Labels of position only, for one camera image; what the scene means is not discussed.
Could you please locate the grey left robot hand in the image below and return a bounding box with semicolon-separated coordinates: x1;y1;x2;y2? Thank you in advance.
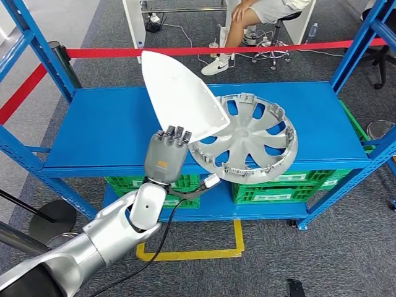
143;126;192;186

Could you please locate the white curved plastic part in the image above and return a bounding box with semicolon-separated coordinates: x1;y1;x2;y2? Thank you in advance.
141;50;231;144

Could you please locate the silver wheel hubcap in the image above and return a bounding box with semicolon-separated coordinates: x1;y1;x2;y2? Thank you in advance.
189;93;299;185

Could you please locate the red barrier belt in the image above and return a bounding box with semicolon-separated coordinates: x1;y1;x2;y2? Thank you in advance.
0;63;48;126
66;38;387;59

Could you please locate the black floor power adapter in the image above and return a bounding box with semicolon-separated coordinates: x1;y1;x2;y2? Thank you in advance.
144;12;167;33

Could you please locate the black round-base pole stand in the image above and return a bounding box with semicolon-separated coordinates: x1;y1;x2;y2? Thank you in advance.
0;188;78;248

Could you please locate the person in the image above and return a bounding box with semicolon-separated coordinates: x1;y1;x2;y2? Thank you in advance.
201;0;312;77

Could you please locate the black stool chrome base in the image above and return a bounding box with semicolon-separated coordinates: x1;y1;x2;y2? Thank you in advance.
250;11;303;71

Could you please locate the clear water bottle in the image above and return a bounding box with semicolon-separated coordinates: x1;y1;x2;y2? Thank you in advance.
308;22;319;45

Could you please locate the black office chair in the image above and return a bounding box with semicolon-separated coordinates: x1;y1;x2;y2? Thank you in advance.
360;8;396;90

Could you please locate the black left camera bracket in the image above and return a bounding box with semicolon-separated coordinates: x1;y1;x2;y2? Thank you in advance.
168;179;214;202

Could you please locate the black camera bracket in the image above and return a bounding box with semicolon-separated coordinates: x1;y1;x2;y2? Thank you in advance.
168;179;214;202
286;278;306;297

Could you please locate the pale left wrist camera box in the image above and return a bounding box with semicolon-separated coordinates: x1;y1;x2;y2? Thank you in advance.
202;173;221;189

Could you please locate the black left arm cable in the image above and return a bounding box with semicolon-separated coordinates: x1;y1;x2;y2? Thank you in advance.
90;199;186;297

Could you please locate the black right camera bracket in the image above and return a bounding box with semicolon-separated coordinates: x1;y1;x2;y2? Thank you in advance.
286;278;306;297

